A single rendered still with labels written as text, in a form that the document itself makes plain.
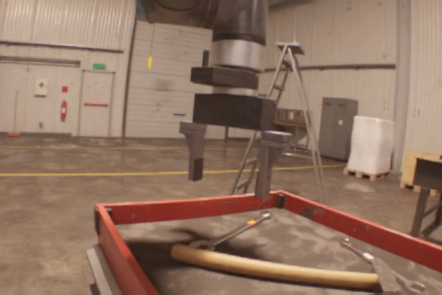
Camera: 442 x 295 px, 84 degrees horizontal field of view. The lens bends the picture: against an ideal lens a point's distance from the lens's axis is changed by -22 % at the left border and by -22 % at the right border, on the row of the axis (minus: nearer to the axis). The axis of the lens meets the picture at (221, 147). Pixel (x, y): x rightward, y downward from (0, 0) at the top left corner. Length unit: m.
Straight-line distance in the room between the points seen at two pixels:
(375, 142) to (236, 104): 6.32
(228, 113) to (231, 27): 0.14
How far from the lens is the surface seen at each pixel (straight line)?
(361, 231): 0.64
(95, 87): 10.19
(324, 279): 0.44
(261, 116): 0.45
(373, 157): 6.79
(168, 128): 10.93
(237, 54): 0.46
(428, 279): 0.55
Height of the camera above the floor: 1.13
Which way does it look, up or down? 7 degrees down
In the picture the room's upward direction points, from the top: 5 degrees clockwise
